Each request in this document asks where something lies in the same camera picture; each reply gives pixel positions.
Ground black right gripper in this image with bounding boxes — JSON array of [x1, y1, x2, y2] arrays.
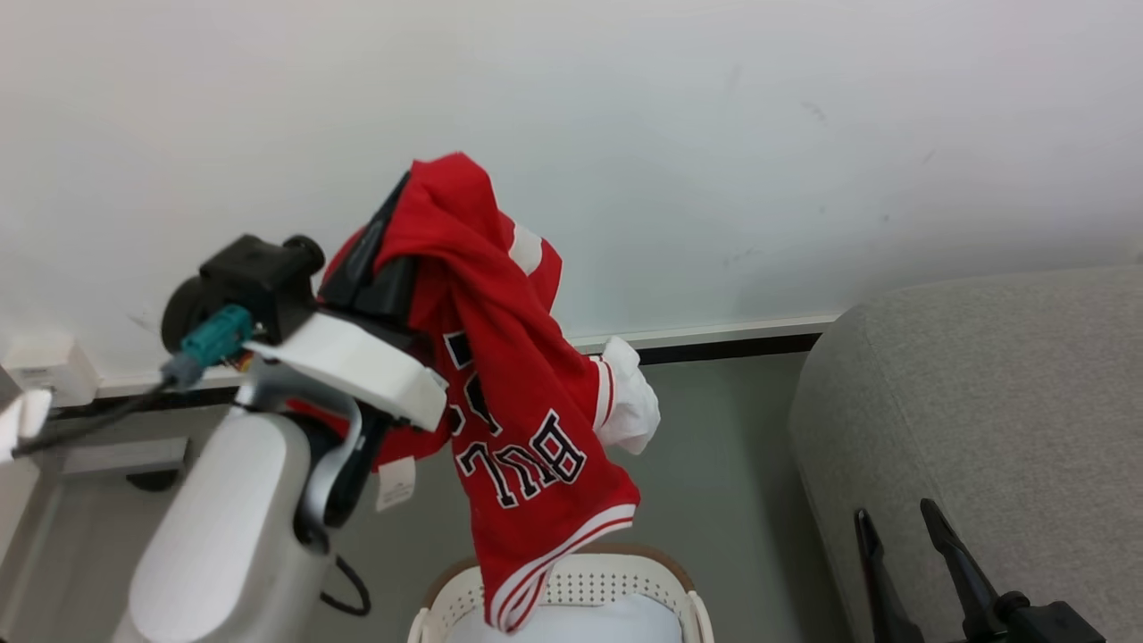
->
[[854, 498, 1108, 643]]

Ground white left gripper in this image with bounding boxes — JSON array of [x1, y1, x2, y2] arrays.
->
[[243, 171, 449, 433]]

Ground red basketball jersey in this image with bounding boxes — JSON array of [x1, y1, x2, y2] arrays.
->
[[286, 152, 663, 634]]

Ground white perforated laundry basket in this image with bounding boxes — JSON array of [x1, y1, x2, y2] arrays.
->
[[407, 545, 715, 643]]

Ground grey fabric sofa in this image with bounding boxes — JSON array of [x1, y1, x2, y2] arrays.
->
[[788, 265, 1143, 643]]

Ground grey metal bar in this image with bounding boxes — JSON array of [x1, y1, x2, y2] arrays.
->
[[59, 437, 190, 476]]

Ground white and dark baseboard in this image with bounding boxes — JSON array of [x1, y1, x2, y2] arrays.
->
[[54, 311, 845, 416]]

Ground white plastic part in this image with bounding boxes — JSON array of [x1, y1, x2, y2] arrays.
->
[[0, 388, 53, 462]]

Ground teal plug black cable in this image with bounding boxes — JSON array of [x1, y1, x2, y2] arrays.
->
[[9, 304, 256, 458]]

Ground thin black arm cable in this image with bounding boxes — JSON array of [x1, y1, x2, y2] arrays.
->
[[320, 554, 372, 617]]

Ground white wall socket box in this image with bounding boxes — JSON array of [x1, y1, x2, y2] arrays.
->
[[0, 338, 101, 408]]

